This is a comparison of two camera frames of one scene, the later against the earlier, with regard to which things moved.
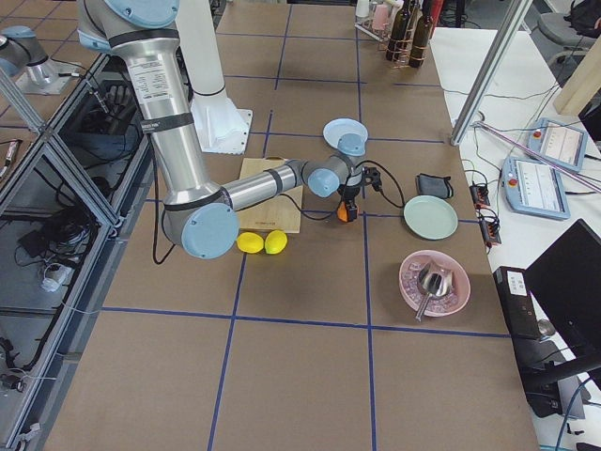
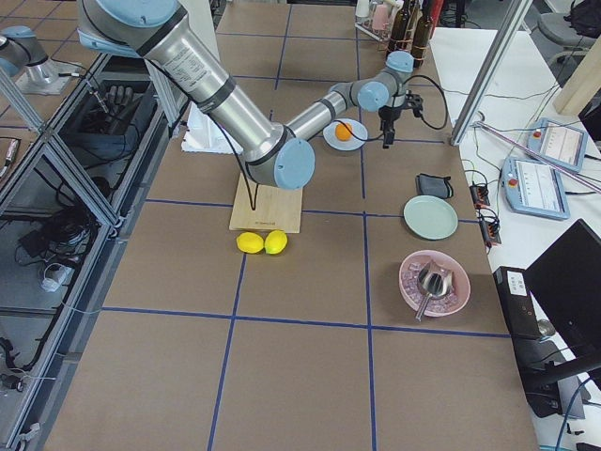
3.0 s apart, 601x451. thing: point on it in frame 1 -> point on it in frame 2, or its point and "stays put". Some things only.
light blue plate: [346, 135] stays put
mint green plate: [430, 218] stays put
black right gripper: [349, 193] -> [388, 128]
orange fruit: [342, 213] -> [342, 132]
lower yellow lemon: [250, 242] stays put
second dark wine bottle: [397, 39] stays put
